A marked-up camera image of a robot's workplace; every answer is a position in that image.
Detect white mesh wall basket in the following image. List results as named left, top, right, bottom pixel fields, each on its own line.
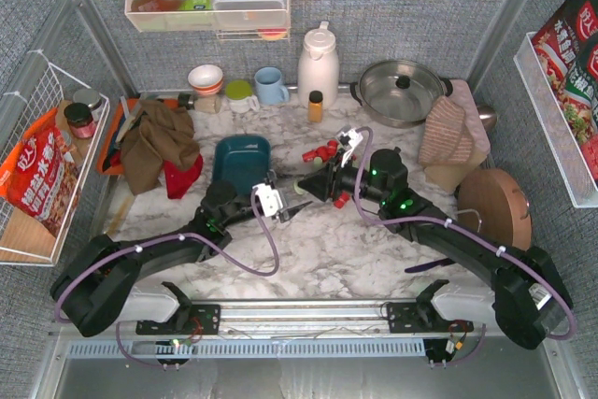
left=513, top=32, right=597, bottom=209

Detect brown cloth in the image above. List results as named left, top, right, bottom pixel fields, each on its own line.
left=120, top=100, right=200, bottom=195

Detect red seasoning packet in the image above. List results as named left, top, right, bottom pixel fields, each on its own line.
left=532, top=0, right=597, bottom=179

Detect round wooden board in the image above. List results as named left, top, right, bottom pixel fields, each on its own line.
left=457, top=168, right=532, bottom=250

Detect orange spice bottle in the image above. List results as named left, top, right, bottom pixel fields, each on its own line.
left=307, top=91, right=323, bottom=122

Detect silver lid jar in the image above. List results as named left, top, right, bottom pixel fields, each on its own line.
left=73, top=88, right=102, bottom=111

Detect pepper grinder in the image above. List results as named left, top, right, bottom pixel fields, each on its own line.
left=178, top=93, right=221, bottom=114

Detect brown cardboard sheet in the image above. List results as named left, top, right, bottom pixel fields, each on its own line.
left=424, top=149, right=487, bottom=193

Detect orange tray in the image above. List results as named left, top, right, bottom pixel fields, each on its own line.
left=95, top=97, right=181, bottom=176

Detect pink striped towel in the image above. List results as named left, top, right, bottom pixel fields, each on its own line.
left=419, top=96, right=474, bottom=166

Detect white wire basket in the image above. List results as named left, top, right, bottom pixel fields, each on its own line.
left=1, top=50, right=111, bottom=266

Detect pink egg tray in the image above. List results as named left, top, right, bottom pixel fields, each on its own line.
left=448, top=79, right=491, bottom=155

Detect purple handled knife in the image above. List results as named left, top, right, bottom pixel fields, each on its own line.
left=405, top=258, right=455, bottom=274

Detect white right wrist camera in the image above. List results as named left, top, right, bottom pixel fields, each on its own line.
left=336, top=125, right=363, bottom=167

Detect steel pot with lid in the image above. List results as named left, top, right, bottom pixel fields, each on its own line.
left=349, top=60, right=453, bottom=128

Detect white orange bowl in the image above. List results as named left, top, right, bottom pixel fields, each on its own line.
left=188, top=64, right=223, bottom=96

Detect blue mug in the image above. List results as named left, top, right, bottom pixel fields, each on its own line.
left=254, top=67, right=290, bottom=106

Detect white thermos jug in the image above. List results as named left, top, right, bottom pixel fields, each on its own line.
left=297, top=21, right=340, bottom=109

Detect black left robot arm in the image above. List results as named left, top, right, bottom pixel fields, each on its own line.
left=50, top=179, right=310, bottom=337

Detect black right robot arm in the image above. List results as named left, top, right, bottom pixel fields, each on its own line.
left=298, top=149, right=577, bottom=349

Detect green lid cup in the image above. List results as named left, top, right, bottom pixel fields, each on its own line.
left=225, top=79, right=260, bottom=114

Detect red cloth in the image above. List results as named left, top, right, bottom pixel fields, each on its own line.
left=164, top=154, right=204, bottom=200

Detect teal storage basket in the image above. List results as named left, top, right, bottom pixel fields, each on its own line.
left=212, top=135, right=271, bottom=195

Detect red lid jar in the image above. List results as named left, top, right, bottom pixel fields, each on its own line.
left=64, top=103, right=96, bottom=139

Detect clear plastic containers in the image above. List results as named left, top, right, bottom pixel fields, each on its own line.
left=211, top=0, right=287, bottom=30

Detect red snack bag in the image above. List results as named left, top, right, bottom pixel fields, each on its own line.
left=1, top=108, right=78, bottom=236

